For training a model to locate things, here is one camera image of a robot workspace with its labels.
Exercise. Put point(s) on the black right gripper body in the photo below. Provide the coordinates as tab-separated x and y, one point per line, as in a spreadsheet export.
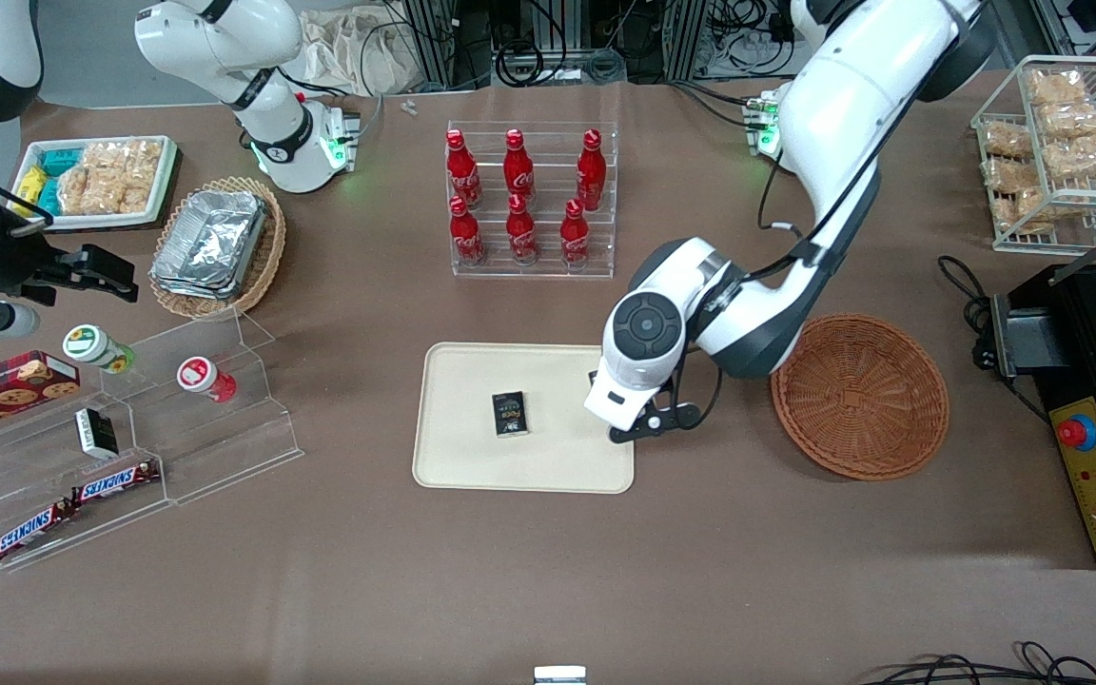
17	262

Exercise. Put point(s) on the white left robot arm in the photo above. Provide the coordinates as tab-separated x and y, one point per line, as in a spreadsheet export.
843	95

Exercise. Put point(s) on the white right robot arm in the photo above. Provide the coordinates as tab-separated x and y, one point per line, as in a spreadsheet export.
225	38

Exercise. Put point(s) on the white rectangular tray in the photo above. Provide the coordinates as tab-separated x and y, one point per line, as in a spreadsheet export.
163	205

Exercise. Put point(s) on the beige plastic tray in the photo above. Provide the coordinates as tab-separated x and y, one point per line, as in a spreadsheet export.
548	466

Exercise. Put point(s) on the oval light wicker basket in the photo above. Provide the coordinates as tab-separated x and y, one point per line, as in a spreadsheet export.
267	257

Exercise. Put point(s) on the round brown wicker basket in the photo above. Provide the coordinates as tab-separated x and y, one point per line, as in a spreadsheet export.
862	400

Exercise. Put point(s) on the green lid cup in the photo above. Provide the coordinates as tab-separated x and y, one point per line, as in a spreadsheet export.
87	344

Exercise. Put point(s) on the teal snack packet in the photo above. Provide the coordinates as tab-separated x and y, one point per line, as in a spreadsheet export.
60	160
48	197

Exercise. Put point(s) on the yellow snack packet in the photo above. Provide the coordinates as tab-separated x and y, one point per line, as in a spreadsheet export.
30	185

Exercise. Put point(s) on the rice cracker bag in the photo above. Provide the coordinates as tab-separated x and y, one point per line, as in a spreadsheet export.
110	176

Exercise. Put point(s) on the small black snack box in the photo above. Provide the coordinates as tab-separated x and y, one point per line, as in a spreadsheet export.
510	414

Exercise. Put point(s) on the stacked aluminium foil trays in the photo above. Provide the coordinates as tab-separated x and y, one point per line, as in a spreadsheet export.
210	243

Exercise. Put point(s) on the clear acrylic bottle rack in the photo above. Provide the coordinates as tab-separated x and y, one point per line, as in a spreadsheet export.
548	271

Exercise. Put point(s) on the red lid cup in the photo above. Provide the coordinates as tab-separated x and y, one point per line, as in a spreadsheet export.
198	374

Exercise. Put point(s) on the red cookie box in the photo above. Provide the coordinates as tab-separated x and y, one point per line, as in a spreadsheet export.
6	390

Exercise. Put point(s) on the red cola bottle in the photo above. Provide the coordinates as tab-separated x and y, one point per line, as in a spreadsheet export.
520	233
463	176
518	171
574	238
591	176
466	238

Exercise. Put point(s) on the black and white small box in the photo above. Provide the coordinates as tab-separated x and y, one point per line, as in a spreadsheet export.
96	433

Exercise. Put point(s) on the Snickers chocolate bar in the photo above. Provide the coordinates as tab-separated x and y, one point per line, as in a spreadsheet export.
115	482
32	530

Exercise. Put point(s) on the clear acrylic step display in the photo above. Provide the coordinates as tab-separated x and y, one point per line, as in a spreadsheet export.
225	447

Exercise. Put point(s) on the small white device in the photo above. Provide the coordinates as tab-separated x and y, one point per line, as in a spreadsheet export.
559	675

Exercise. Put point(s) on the beige cloth bag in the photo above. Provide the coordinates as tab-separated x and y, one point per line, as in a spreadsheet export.
348	52

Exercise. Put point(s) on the clear bag of fried snacks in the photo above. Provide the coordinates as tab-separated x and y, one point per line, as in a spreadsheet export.
1007	141
1024	214
1009	176
1054	88
1081	143

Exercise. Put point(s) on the black countertop appliance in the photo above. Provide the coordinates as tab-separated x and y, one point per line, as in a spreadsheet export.
1081	314

